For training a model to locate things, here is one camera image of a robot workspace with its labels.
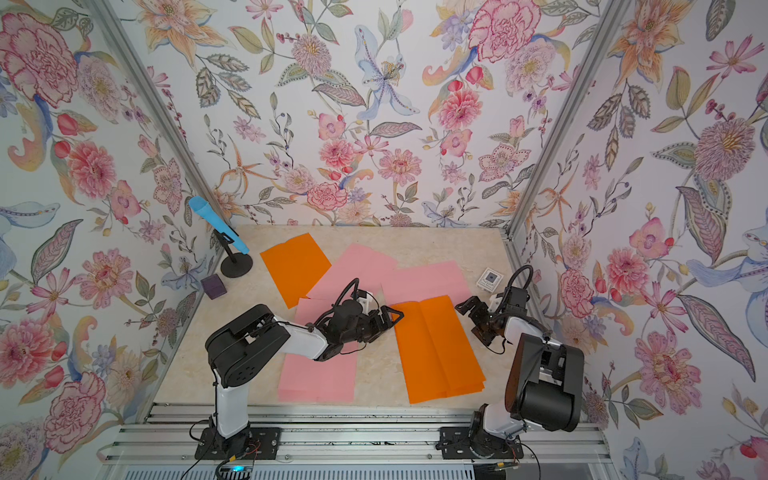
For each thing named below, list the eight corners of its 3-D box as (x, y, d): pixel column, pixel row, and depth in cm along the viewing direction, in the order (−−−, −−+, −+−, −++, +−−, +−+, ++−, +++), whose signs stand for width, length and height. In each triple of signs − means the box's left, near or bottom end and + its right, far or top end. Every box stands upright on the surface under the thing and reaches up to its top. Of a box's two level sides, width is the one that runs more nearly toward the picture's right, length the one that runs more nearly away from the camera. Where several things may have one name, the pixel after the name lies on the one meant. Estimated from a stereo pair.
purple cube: (212, 301, 104) (205, 292, 100) (207, 289, 107) (200, 280, 103) (227, 293, 106) (221, 285, 101) (222, 282, 109) (216, 273, 105)
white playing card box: (475, 285, 108) (477, 281, 105) (485, 271, 112) (487, 266, 110) (492, 294, 105) (494, 290, 103) (501, 279, 109) (504, 275, 107)
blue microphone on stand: (235, 279, 109) (196, 218, 86) (226, 261, 114) (187, 199, 91) (257, 269, 112) (224, 207, 89) (247, 252, 117) (213, 190, 94)
